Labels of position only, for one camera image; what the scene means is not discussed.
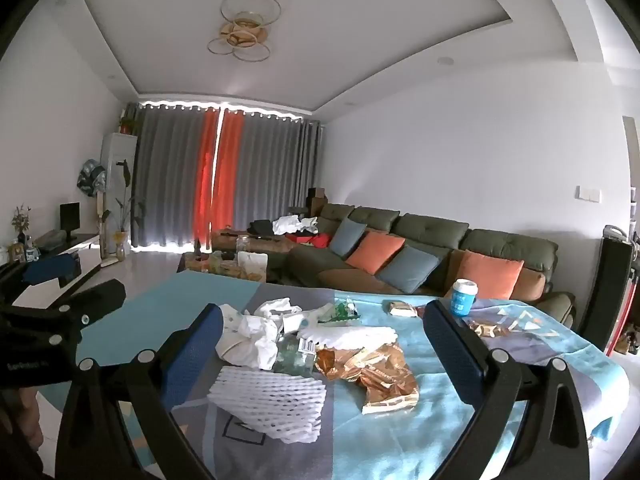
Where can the black standing panel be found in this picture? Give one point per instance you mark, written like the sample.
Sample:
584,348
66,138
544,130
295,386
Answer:
615,285

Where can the glass jar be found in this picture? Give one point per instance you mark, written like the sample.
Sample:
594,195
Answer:
243,244

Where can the brown white snack package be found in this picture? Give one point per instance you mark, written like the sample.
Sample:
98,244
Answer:
399,308

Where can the white clothes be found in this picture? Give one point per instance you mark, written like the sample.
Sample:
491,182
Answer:
295,225

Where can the orange cushion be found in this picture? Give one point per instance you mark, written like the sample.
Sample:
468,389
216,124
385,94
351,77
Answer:
375,252
487,272

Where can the green brown sofa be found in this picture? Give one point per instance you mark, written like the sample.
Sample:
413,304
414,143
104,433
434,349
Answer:
430,230

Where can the crumpled clear plastic bag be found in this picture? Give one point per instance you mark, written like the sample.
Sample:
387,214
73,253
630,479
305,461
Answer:
292,355

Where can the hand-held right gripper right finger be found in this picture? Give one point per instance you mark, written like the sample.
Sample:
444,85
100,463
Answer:
450,345

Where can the white paper bag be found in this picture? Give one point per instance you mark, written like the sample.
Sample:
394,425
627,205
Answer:
252,265

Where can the large blue cushion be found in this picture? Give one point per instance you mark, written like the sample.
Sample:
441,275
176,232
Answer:
407,270

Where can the small blue cushion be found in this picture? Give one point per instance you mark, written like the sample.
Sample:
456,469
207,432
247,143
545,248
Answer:
347,237

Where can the white tv cabinet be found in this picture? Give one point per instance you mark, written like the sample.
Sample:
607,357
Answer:
87,250

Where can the potted plant with red pot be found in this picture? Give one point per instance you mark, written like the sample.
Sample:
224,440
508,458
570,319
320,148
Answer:
127,122

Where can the small golden candy wrapper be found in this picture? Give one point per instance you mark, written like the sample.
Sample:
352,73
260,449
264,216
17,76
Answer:
487,329

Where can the dark red snack packet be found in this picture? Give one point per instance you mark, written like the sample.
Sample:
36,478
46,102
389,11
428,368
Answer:
421,311

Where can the white standing air conditioner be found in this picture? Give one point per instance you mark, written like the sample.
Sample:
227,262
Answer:
116,150

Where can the white blue-dotted paper cup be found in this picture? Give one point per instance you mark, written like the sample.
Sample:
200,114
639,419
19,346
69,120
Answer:
231,345
302,321

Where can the glass vase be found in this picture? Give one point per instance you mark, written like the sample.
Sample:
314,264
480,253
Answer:
120,250

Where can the black monitor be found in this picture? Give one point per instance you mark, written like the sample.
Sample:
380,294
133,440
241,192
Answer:
70,217

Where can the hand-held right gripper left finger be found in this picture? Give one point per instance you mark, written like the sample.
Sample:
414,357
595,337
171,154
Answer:
192,355

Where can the golden brown wrapper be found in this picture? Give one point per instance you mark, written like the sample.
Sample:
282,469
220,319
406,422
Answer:
380,375

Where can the dried flowers in vase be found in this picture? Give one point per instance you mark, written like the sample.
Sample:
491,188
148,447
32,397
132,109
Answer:
21,220

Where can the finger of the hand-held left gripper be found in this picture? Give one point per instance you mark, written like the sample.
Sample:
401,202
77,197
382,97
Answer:
50,270
100,300

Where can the blue patterned hanging bag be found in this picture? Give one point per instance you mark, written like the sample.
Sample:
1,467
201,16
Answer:
91,177

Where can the wooden log table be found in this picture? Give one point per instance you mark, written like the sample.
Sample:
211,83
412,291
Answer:
270,245

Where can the grey orange curtain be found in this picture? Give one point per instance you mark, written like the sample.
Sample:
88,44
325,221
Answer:
165,175
275,170

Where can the green snack packet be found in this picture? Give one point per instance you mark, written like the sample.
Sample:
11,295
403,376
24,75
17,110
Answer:
342,310

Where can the white wall switch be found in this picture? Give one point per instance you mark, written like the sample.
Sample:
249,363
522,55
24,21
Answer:
588,193

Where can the cluttered low coffee table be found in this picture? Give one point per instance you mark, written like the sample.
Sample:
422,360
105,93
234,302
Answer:
210,265

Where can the tall leafy houseplant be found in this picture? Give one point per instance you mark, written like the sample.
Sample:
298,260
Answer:
125,175

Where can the black clothes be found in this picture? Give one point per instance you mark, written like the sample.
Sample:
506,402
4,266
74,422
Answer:
261,227

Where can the large white foam fruit net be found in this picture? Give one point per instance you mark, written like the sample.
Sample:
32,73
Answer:
270,400

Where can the cardboard boxes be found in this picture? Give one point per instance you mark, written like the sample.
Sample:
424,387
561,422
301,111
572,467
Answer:
315,202

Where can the blue cup with white lid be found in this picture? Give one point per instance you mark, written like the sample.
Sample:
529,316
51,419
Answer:
465,300

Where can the crumpled white tissue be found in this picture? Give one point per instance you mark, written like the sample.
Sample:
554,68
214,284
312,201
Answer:
267,330

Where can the red clothes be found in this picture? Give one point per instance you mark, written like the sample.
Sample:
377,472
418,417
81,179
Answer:
310,240

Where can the flat white foam fruit net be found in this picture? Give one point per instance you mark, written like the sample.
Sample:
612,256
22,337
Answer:
350,336

